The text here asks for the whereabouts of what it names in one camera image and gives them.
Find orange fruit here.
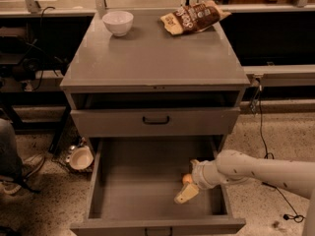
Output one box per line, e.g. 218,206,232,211
182,174,193,184

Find brown chip bag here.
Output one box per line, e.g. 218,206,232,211
160,0,231,35

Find black cable at left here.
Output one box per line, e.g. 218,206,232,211
19,5,67,92

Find grey top drawer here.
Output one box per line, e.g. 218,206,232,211
71,107,239,138

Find white bowl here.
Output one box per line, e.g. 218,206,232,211
102,11,134,36

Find dark machine at left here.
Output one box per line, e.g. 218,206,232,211
0,26,41,82

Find cream bowl on floor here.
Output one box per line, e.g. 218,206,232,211
69,146,94,170

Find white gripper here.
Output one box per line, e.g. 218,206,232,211
174,159,225,205

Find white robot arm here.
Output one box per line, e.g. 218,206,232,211
174,149,315,236

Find black drawer handle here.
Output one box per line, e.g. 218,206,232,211
142,116,170,125

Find person leg in jeans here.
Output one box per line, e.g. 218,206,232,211
0,119,20,172

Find grey drawer cabinet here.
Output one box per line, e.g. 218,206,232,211
61,9,249,150

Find open grey middle drawer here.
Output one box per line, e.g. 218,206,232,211
71,137,245,236

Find black power cable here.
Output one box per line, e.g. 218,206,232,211
255,77,306,224

